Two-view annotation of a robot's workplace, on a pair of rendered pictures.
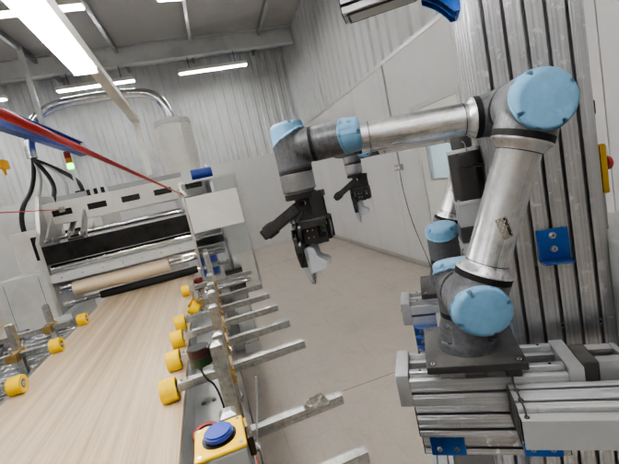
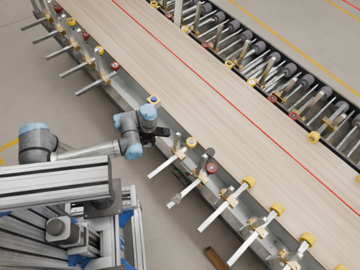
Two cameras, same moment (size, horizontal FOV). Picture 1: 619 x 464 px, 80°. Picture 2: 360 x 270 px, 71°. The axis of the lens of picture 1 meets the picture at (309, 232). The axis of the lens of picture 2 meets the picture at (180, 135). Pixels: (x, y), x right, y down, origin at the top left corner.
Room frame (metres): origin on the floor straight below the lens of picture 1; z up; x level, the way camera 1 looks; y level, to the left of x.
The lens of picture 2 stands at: (1.43, -0.23, 2.58)
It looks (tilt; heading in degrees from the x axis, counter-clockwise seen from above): 60 degrees down; 145
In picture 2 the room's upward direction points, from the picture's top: 10 degrees clockwise
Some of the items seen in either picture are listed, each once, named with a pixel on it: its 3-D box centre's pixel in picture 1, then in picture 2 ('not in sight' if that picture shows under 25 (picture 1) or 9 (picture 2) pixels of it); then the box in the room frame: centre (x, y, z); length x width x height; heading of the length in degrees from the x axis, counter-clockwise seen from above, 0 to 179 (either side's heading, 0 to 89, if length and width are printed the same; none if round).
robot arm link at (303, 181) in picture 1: (298, 183); (148, 125); (0.83, 0.00, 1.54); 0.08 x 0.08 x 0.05
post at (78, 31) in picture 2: not in sight; (84, 51); (-0.48, -0.07, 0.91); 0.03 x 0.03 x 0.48; 15
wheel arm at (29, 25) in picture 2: not in sight; (42, 21); (-1.15, -0.33, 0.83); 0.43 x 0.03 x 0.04; 105
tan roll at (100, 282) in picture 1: (147, 270); not in sight; (3.34, 1.52, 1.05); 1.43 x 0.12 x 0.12; 105
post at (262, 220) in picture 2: (227, 358); (251, 226); (1.45, 0.45, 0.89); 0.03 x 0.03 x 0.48; 15
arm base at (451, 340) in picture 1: (465, 324); (100, 195); (0.90, -0.34, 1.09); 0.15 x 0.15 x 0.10
